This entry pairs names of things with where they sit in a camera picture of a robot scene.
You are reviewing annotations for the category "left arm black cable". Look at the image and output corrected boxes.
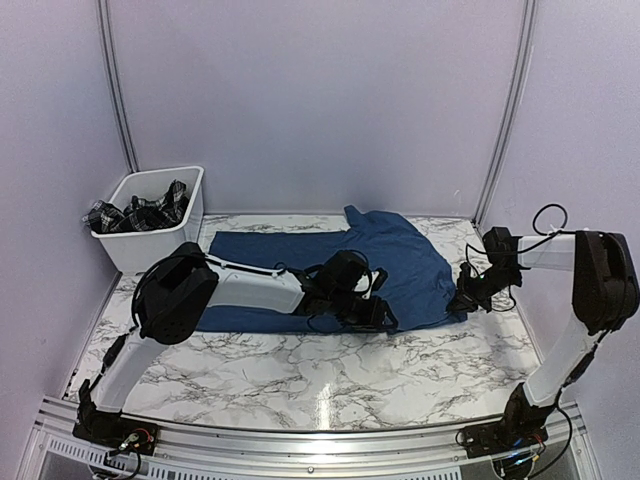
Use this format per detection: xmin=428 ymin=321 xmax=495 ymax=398
xmin=129 ymin=249 xmax=211 ymax=326

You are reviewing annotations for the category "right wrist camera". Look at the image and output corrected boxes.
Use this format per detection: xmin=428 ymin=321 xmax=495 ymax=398
xmin=456 ymin=262 xmax=474 ymax=289

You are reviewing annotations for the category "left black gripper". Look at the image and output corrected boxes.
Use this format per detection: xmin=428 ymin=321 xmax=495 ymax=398
xmin=329 ymin=288 xmax=399 ymax=331

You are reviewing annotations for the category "white plastic laundry bin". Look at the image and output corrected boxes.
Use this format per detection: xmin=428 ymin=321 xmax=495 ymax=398
xmin=91 ymin=166 xmax=205 ymax=274

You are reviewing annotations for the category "aluminium front rail frame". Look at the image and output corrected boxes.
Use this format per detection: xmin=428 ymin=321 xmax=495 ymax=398
xmin=17 ymin=397 xmax=602 ymax=479

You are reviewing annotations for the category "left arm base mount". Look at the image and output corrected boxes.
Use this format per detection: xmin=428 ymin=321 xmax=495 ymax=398
xmin=72 ymin=418 xmax=159 ymax=456

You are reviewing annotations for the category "plaid black white garment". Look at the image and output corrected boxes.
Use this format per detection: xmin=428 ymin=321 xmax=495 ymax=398
xmin=81 ymin=180 xmax=190 ymax=235

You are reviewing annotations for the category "blue t-shirt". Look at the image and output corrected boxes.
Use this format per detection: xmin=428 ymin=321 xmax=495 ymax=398
xmin=205 ymin=206 xmax=468 ymax=332

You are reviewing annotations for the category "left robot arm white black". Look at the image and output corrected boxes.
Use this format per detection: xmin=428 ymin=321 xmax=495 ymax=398
xmin=73 ymin=242 xmax=398 ymax=445

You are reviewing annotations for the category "right aluminium corner post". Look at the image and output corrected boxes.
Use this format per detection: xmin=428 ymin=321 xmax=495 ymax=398
xmin=472 ymin=0 xmax=538 ymax=227

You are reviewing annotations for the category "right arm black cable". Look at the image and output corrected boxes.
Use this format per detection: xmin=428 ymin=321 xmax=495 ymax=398
xmin=464 ymin=202 xmax=569 ymax=314

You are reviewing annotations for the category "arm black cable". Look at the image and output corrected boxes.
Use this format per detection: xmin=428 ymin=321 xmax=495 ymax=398
xmin=129 ymin=249 xmax=211 ymax=326
xmin=464 ymin=202 xmax=569 ymax=314

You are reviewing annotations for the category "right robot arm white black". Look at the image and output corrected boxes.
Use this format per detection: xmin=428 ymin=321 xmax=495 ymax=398
xmin=447 ymin=227 xmax=639 ymax=448

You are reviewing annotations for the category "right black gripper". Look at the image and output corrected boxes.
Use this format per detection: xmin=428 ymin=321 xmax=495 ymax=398
xmin=446 ymin=264 xmax=520 ymax=312

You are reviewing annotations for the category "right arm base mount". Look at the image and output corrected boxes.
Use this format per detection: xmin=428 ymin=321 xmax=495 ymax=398
xmin=455 ymin=421 xmax=548 ymax=459

